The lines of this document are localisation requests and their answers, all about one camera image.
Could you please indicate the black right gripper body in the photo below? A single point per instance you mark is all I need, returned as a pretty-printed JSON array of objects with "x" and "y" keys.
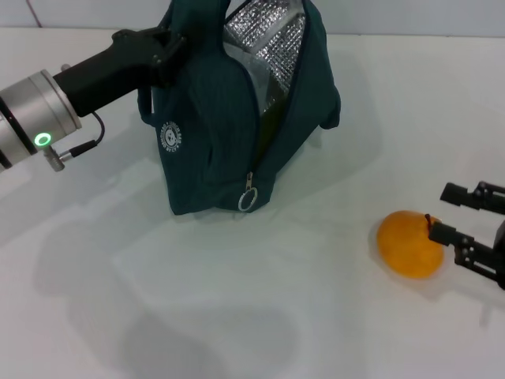
[{"x": 501, "y": 237}]

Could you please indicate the orange pear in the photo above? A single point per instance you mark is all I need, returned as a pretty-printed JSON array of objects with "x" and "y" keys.
[{"x": 406, "y": 248}]

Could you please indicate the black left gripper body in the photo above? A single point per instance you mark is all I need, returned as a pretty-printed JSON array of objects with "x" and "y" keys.
[{"x": 110, "y": 67}]

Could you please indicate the teal fabric lunch bag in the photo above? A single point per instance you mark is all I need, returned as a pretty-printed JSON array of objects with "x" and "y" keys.
[{"x": 209, "y": 138}]

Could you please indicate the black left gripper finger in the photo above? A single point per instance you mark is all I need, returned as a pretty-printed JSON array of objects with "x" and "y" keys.
[
  {"x": 165, "y": 33},
  {"x": 171, "y": 55}
]

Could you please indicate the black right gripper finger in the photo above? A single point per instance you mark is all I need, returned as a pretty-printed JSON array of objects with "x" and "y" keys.
[
  {"x": 481, "y": 195},
  {"x": 473, "y": 252}
]

